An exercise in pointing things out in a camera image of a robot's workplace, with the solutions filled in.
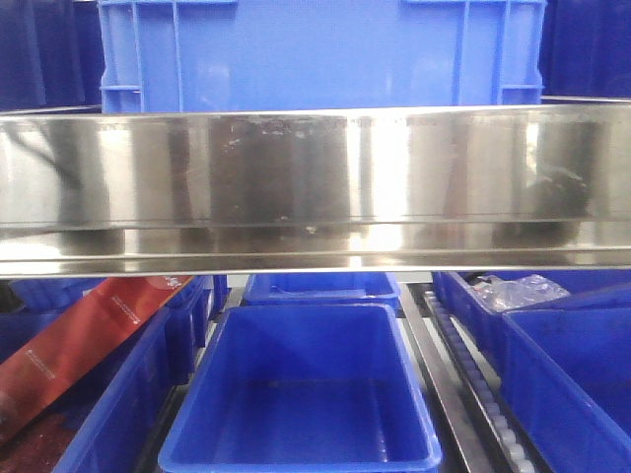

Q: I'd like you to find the large light blue crate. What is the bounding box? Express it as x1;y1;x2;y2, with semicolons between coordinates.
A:
99;1;545;112

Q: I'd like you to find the far middle blue bin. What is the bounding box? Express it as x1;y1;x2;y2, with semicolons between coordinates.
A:
244;272;400;310

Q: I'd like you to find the blue bin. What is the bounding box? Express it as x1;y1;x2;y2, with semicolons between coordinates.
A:
500;285;631;473
244;272;400;310
1;276;209;472
158;304;442;472

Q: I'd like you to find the lower middle blue bin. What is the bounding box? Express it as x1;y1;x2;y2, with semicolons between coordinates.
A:
158;304;442;472

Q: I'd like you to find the clear plastic bag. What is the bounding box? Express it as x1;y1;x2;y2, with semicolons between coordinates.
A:
472;274;571;312

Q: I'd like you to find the white roller conveyor track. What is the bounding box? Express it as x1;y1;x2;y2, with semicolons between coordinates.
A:
423;291;539;472

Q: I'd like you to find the lower left blue bin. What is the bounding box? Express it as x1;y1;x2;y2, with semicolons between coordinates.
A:
1;276;209;472

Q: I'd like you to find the lower right blue bin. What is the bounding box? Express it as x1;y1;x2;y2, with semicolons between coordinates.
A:
500;285;631;473

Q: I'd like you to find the red cardboard box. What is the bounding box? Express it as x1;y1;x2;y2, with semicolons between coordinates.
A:
1;276;193;443

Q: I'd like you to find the dark blue crate upper left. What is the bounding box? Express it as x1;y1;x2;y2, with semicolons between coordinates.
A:
1;1;105;111

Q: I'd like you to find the dark blue crate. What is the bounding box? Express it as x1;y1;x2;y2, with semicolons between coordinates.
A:
1;1;105;111
539;0;630;99

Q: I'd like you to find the dark blue crate upper right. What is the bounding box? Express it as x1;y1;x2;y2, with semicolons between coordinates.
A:
539;0;630;99

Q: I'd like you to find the metal divider rail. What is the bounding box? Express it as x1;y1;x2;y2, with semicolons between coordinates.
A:
399;284;493;472

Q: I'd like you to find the stainless steel shelf rail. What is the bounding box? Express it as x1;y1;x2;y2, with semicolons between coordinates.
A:
1;102;630;278

